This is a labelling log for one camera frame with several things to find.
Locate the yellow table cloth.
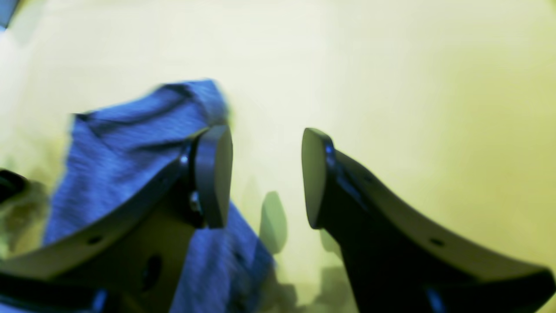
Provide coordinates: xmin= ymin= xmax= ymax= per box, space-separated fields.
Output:
xmin=1 ymin=0 xmax=555 ymax=313

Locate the grey long-sleeve T-shirt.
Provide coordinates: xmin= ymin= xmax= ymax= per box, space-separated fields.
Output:
xmin=43 ymin=79 xmax=274 ymax=313

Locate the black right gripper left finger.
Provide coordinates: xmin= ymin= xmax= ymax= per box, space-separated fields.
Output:
xmin=1 ymin=125 xmax=233 ymax=313

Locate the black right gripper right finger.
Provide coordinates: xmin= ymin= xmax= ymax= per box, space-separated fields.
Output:
xmin=301 ymin=127 xmax=555 ymax=313

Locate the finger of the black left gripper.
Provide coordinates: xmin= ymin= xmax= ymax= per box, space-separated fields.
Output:
xmin=0 ymin=169 xmax=28 ymax=203

